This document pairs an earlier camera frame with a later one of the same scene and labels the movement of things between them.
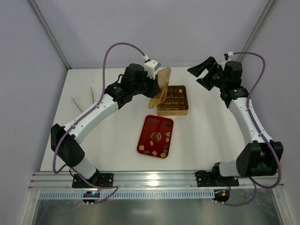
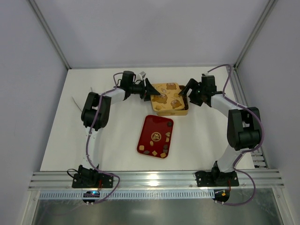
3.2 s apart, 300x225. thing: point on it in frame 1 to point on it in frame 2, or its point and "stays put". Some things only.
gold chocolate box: x=176 y=103 stays put
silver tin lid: x=163 y=77 to x=169 y=99
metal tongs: x=93 y=101 stays put
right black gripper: x=211 y=74 to x=193 y=93
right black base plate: x=205 y=179 stays put
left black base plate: x=97 y=179 stays put
